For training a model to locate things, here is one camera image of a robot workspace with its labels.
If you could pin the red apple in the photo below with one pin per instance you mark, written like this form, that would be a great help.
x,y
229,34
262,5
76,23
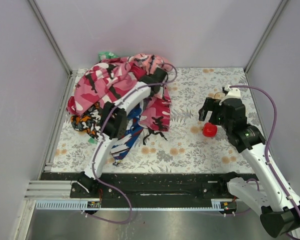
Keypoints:
x,y
209,130

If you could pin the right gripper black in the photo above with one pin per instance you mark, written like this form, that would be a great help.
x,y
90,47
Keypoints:
x,y
212,110

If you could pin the salmon whale print cloth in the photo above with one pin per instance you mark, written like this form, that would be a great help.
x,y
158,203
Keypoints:
x,y
150,62

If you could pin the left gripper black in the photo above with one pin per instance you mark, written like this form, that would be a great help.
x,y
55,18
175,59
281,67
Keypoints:
x,y
159,74

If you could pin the left aluminium corner post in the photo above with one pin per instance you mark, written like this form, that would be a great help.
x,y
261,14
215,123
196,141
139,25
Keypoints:
x,y
49,35

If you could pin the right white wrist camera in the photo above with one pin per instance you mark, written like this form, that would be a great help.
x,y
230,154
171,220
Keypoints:
x,y
230,93

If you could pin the orange black camouflage cloth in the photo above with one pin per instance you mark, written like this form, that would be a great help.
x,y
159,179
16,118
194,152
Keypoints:
x,y
89,122

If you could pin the aluminium corner post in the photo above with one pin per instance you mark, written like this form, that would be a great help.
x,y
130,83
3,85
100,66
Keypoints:
x,y
266,33
49,35

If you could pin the green white cloth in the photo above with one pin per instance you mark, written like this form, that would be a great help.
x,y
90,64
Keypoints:
x,y
106,54

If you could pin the white slotted cable duct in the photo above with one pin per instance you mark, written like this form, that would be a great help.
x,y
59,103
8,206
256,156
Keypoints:
x,y
84,205

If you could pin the blue white patterned cloth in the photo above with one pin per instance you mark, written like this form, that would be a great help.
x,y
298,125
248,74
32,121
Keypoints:
x,y
122,147

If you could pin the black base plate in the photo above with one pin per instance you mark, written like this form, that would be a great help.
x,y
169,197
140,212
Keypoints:
x,y
154,190

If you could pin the aluminium front rail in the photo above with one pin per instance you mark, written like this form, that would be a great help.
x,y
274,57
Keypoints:
x,y
48,189

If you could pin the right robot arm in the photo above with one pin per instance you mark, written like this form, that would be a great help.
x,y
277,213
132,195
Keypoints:
x,y
278,207

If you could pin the pink camouflage cloth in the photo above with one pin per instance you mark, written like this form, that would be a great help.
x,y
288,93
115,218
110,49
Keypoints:
x,y
110,79

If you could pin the right aluminium corner post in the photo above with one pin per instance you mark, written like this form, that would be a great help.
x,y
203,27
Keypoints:
x,y
266,33

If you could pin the amber drinking glass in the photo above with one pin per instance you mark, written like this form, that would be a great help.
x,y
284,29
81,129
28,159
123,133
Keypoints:
x,y
217,95

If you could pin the floral table mat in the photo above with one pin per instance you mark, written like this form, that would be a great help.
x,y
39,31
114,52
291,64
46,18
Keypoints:
x,y
186,149

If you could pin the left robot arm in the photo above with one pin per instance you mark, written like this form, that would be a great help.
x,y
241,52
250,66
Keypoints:
x,y
114,124

